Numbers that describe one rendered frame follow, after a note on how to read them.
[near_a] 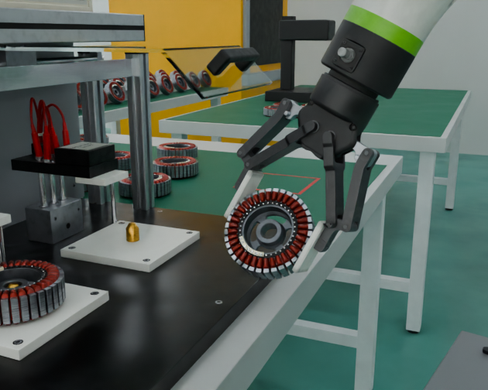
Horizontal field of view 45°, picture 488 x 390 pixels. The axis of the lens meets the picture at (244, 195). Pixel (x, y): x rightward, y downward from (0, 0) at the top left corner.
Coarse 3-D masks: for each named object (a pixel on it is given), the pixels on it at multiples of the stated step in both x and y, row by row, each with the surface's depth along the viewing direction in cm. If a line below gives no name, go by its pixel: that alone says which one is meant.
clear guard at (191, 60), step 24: (0, 48) 82; (24, 48) 80; (48, 48) 79; (72, 48) 77; (96, 48) 76; (120, 48) 74; (144, 48) 74; (168, 48) 74; (192, 48) 79; (216, 48) 85; (192, 72) 74; (240, 72) 86; (216, 96) 75
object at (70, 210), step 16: (32, 208) 90; (48, 208) 90; (64, 208) 92; (80, 208) 95; (32, 224) 91; (48, 224) 90; (64, 224) 92; (80, 224) 96; (32, 240) 92; (48, 240) 90
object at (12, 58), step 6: (0, 54) 82; (6, 54) 82; (12, 54) 83; (18, 54) 84; (24, 54) 85; (30, 54) 86; (0, 60) 82; (6, 60) 82; (12, 60) 83; (18, 60) 84; (24, 60) 85; (30, 60) 86; (0, 66) 83; (6, 66) 82
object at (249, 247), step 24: (264, 192) 75; (288, 192) 74; (240, 216) 74; (264, 216) 75; (288, 216) 73; (240, 240) 72; (264, 240) 73; (288, 240) 71; (240, 264) 72; (264, 264) 70; (288, 264) 70
